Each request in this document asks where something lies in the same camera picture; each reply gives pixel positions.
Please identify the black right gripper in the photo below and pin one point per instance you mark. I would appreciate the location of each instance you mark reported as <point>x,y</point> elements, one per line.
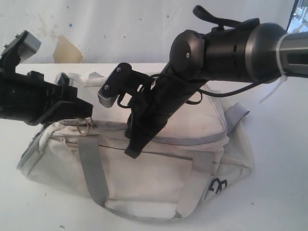
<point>170,92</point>

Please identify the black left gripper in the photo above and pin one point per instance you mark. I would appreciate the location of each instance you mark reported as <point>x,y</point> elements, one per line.
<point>30,99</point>

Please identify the white fabric backpack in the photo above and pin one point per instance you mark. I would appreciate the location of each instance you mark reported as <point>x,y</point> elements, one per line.
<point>201,151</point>

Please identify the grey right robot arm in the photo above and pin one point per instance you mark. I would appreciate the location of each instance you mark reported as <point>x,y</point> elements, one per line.
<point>256,55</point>

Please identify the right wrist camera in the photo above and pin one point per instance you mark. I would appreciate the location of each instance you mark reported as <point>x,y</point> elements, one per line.
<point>125,87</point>

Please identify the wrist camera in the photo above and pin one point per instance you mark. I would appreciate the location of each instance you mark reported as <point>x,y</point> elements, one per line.
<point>125,87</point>
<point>20,49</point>

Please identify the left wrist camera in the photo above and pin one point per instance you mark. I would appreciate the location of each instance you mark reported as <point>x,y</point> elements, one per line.
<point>20,49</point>

